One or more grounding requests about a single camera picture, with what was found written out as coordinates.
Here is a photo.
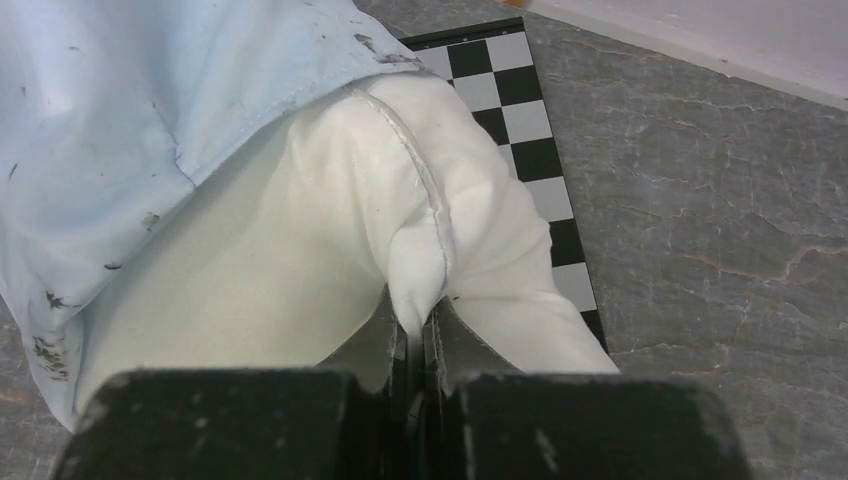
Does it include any light blue pillowcase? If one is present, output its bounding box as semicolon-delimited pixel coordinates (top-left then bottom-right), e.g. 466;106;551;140
1;1;422;428

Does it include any white pillow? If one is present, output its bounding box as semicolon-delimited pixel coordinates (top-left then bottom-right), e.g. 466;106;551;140
74;73;617;410

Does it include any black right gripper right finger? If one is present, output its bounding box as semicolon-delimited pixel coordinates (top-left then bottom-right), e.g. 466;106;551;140
422;296;519;397

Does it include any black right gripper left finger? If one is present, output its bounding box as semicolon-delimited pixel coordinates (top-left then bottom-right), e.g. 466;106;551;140
318;287;406;393

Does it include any black white checkerboard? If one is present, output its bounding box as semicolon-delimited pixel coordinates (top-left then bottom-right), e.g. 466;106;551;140
402;17;607;345

